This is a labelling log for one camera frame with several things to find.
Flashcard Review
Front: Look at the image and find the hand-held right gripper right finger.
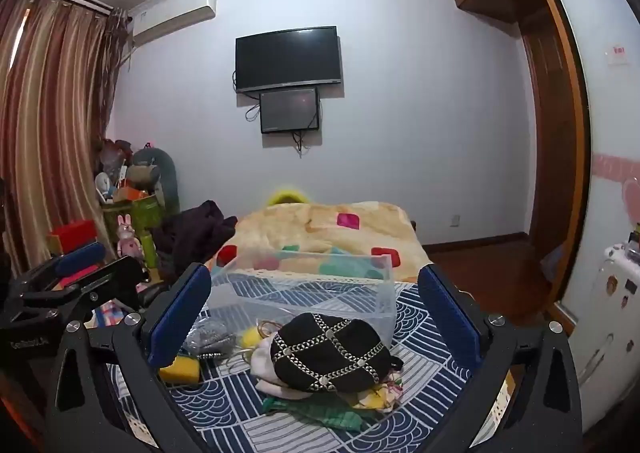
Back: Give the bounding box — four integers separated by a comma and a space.
418, 264, 586, 453

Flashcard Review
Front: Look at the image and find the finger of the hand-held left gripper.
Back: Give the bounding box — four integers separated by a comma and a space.
11, 242, 107, 298
30, 255, 151, 329

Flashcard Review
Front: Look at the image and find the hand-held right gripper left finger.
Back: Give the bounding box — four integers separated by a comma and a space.
45, 262, 217, 453

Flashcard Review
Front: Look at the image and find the silver scouring pad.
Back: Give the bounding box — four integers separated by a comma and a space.
182, 318, 237, 360

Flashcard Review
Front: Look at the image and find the yellow sponge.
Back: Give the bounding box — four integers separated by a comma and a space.
159, 354, 202, 384

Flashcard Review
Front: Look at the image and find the floral scrunchie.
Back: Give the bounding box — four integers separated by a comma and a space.
349, 372, 405, 417

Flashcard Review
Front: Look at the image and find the clear plastic box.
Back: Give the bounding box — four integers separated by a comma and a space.
204, 248, 399, 351

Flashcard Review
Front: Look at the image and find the green knitted cloth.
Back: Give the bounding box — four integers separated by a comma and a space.
262, 395, 364, 432

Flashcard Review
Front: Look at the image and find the red box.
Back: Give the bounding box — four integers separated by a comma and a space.
47, 220, 99, 255

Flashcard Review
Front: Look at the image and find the pink rabbit figure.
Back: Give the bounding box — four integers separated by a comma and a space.
116, 214, 143, 262

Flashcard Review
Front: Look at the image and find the green storage bin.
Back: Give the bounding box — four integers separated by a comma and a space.
102, 194, 164, 245

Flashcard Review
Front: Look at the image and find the dark clothing heap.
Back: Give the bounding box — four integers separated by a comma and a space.
152, 200, 239, 280

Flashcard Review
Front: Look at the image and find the pile of household items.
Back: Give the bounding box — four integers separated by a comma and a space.
94, 137, 153, 205

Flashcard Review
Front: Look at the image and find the blue white patterned cloth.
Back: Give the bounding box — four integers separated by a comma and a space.
107, 278, 516, 453

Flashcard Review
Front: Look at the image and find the grey plush toy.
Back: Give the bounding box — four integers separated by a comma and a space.
130, 147, 181, 217

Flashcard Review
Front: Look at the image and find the pale plastic bag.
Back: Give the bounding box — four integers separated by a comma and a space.
541, 242, 567, 286

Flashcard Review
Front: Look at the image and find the striped brown curtain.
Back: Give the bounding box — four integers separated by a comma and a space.
0, 0, 128, 279

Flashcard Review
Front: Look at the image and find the white cabinet with stickers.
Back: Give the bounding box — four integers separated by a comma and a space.
572, 233, 640, 434

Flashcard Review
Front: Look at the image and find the beige plush patterned blanket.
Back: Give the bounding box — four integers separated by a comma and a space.
207, 202, 434, 285

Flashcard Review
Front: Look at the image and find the brown wooden door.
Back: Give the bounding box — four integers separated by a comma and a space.
520, 26, 580, 301

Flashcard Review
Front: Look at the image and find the white sliding wardrobe door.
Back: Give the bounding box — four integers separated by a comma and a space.
537, 0, 640, 434

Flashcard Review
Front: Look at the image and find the white air conditioner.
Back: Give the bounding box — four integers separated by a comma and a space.
131, 0, 218, 48

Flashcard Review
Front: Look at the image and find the yellow ring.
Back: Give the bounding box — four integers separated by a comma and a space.
265, 187, 312, 207

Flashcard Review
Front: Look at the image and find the small black wall monitor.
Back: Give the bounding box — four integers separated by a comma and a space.
259, 86, 321, 134

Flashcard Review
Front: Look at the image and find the black wall television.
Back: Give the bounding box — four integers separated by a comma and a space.
235, 26, 343, 94

